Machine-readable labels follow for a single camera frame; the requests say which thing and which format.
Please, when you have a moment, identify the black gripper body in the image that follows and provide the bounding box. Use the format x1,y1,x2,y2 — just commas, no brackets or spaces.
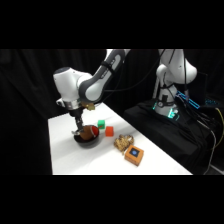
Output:
68,107,86,128

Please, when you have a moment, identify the brown crumpled lump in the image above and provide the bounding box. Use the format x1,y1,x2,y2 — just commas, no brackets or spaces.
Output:
113,133,135,154

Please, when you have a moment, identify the black draped robot stand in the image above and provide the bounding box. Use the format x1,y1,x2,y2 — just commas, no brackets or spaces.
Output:
122,98,220,176

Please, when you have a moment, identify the wooden box with blue print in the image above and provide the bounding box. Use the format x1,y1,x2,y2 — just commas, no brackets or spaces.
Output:
123,145,145,167

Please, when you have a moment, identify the gold wrist camera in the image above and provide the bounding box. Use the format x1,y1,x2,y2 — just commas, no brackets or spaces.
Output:
80,101,98,112

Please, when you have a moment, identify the grey cable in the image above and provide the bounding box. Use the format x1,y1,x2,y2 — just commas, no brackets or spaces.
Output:
195,118,218,175

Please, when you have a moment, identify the yellow cable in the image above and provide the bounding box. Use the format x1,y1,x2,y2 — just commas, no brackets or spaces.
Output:
214,106,224,145

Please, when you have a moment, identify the brown potato toy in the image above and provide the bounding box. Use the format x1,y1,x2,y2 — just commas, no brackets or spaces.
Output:
71,124,100,141

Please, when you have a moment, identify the black curtain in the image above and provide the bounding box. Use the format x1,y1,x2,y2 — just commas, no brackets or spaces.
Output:
0,49,224,176

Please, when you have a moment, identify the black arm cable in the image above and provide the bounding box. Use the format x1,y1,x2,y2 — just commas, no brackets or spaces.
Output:
99,49,188,101

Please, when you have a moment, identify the blue-lit black device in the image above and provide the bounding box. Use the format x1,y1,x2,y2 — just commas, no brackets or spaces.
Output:
175,90,202,111

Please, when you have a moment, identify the green cube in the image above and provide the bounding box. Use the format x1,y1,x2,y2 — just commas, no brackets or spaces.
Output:
97,119,107,130

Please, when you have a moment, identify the orange cube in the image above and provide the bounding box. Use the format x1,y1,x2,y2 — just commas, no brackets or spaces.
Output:
105,125,115,137

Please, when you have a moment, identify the black bowl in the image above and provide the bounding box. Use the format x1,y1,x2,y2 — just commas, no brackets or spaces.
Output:
73,125,101,149

